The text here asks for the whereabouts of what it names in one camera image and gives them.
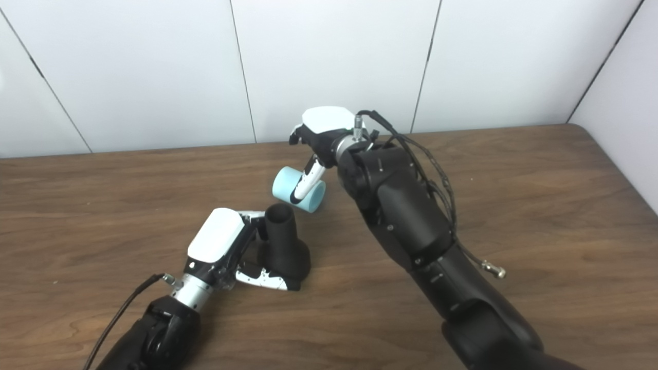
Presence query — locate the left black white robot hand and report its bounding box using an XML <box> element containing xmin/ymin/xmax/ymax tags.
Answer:
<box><xmin>184</xmin><ymin>208</ymin><xmax>301</xmax><ymax>292</ymax></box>

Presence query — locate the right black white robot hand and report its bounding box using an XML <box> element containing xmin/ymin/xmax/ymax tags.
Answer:
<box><xmin>288</xmin><ymin>106</ymin><xmax>360</xmax><ymax>205</ymax></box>

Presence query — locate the light-blue hose piece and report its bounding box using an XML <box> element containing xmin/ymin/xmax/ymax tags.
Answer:
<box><xmin>272</xmin><ymin>166</ymin><xmax>326</xmax><ymax>213</ymax></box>

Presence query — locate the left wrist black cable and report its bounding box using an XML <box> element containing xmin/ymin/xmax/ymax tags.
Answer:
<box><xmin>82</xmin><ymin>273</ymin><xmax>183</xmax><ymax>370</ymax></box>

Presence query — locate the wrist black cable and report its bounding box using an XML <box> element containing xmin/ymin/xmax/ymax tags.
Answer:
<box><xmin>352</xmin><ymin>109</ymin><xmax>507</xmax><ymax>279</ymax></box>
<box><xmin>82</xmin><ymin>273</ymin><xmax>183</xmax><ymax>370</ymax></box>

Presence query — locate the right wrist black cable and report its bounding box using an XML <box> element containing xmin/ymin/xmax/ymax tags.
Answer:
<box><xmin>352</xmin><ymin>109</ymin><xmax>507</xmax><ymax>279</ymax></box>

